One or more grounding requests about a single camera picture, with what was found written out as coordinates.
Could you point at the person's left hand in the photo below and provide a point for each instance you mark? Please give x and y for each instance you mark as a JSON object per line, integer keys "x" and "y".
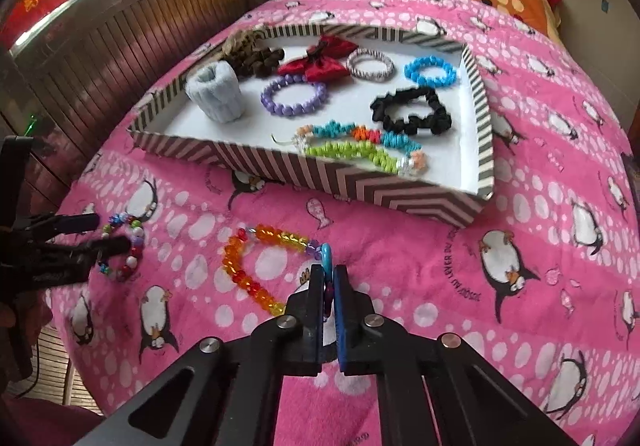
{"x": 15, "y": 321}

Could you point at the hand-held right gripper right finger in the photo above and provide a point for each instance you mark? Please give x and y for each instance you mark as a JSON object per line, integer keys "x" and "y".
{"x": 339, "y": 311}

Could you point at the brown scrunchie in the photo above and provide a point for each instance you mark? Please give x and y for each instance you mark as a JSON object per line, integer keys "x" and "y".
{"x": 260, "y": 63}

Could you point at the striped cardboard box tray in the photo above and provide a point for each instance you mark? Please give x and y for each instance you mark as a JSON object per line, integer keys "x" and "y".
{"x": 260, "y": 131}

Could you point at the pink penguin blanket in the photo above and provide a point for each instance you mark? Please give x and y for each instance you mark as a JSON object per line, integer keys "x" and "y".
{"x": 425, "y": 266}

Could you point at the red bow hair clip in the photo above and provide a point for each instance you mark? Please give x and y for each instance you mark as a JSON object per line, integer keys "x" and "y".
{"x": 330, "y": 70}

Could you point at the black scrunchie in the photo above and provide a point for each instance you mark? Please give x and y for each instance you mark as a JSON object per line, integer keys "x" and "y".
{"x": 390, "y": 115}

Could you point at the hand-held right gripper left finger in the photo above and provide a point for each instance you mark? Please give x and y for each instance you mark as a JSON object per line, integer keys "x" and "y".
{"x": 319, "y": 311}

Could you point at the grey fluffy wristband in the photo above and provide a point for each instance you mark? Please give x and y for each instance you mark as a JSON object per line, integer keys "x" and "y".
{"x": 217, "y": 93}

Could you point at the person's dark red clothing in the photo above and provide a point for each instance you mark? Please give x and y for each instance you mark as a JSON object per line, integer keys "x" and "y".
{"x": 40, "y": 426}

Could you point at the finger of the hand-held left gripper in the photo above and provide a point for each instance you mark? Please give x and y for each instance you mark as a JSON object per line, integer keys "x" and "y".
{"x": 75, "y": 222}
{"x": 85, "y": 261}

